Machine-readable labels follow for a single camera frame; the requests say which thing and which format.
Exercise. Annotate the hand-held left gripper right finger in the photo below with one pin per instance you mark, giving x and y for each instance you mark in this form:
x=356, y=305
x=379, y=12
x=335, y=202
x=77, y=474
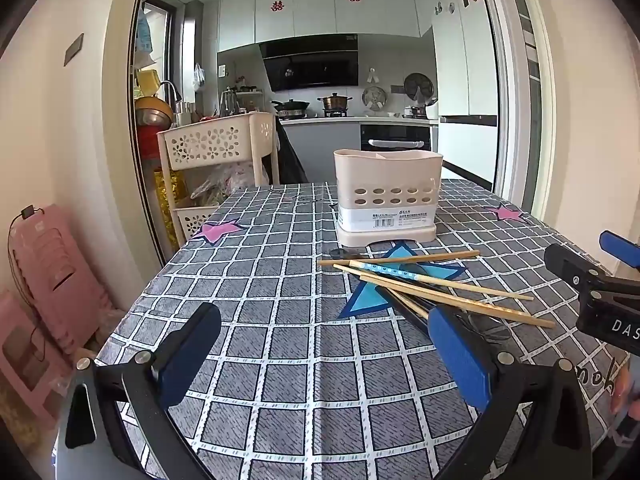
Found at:
x=460, y=360

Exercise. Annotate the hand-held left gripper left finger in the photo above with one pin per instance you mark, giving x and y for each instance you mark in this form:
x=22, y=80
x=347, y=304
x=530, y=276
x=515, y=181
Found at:
x=190, y=355

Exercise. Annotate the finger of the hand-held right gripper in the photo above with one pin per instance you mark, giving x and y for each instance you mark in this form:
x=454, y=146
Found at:
x=570, y=262
x=622, y=249

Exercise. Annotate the blue patterned wooden chopstick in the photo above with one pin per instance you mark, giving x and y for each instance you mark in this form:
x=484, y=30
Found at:
x=400, y=272

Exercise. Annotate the beige plastic utensil holder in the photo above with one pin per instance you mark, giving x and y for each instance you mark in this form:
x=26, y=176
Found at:
x=385, y=190

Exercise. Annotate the person's right hand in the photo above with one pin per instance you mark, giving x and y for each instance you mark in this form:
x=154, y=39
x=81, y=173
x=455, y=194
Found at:
x=626, y=390

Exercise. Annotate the grey checked tablecloth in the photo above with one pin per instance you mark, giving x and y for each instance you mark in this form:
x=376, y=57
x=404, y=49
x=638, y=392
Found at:
x=280, y=360

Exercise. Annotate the gold foil packet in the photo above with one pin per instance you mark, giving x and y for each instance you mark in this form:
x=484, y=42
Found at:
x=167, y=200

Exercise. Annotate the large pink plastic stool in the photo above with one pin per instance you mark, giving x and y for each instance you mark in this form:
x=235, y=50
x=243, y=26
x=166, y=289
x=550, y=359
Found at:
x=55, y=270

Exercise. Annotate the small pink plastic stool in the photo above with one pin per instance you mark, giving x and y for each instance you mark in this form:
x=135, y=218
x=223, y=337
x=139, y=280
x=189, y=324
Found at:
x=25, y=360

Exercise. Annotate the clear plastic bags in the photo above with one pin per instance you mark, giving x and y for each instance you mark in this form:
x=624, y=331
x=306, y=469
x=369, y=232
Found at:
x=225, y=182

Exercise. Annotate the beige plastic storage cart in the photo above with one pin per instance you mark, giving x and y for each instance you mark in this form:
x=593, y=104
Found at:
x=210, y=142

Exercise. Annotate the red canister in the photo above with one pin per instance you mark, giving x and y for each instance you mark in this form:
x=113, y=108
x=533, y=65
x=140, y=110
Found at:
x=148, y=145

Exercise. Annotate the black built-in oven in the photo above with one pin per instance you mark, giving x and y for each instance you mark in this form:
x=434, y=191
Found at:
x=395, y=137

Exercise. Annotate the white refrigerator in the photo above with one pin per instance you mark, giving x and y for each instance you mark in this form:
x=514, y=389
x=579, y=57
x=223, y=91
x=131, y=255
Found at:
x=465, y=60

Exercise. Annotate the dark round fan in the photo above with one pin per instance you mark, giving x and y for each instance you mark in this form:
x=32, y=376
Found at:
x=420, y=87

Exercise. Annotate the steel basin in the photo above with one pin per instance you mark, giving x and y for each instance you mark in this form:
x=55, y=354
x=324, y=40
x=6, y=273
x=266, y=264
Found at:
x=152, y=112

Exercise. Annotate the small white fan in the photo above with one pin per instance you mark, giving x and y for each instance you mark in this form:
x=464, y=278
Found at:
x=375, y=97

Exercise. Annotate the white countertop rack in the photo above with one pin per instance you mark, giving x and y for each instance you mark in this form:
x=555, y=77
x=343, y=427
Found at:
x=250, y=100

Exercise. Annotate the curved kitchen faucet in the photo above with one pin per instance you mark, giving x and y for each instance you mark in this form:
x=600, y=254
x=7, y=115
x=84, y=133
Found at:
x=172, y=91

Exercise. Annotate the black wok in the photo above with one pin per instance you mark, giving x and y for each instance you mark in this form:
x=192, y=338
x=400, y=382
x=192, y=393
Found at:
x=291, y=107

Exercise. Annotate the steel cooking pot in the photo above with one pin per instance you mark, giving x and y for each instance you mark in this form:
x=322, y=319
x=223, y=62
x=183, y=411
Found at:
x=335, y=101

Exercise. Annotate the black range hood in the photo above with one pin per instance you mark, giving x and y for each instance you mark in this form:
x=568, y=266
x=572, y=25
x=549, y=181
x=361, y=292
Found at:
x=312, y=65

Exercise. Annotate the grey wall switch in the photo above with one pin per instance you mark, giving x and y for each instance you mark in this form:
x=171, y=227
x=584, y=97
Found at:
x=74, y=49

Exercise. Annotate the white wall cabinets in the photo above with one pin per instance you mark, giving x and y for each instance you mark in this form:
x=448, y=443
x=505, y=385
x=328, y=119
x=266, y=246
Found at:
x=320, y=7

